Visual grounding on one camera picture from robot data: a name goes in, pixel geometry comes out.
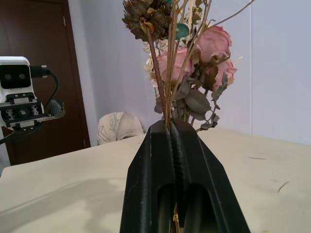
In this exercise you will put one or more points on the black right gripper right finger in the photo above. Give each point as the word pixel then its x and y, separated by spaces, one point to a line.
pixel 206 184

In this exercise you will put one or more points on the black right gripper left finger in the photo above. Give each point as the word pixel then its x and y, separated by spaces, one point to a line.
pixel 145 174

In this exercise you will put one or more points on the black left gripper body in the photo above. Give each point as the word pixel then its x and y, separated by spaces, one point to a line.
pixel 22 114

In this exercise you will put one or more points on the dried bouquet with pink roses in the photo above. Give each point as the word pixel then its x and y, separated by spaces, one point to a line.
pixel 213 41

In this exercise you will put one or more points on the white patterned cloth bag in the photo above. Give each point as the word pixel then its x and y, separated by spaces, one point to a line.
pixel 121 126

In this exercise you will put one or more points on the dried plant scrap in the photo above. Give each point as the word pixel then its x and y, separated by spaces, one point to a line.
pixel 257 158
pixel 283 187

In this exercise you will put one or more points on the metal door hinge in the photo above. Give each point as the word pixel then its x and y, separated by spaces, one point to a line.
pixel 84 143
pixel 64 21

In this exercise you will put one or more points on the dark brown door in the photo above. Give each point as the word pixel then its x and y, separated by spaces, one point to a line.
pixel 36 31

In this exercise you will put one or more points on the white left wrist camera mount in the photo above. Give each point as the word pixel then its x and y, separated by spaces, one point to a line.
pixel 14 70

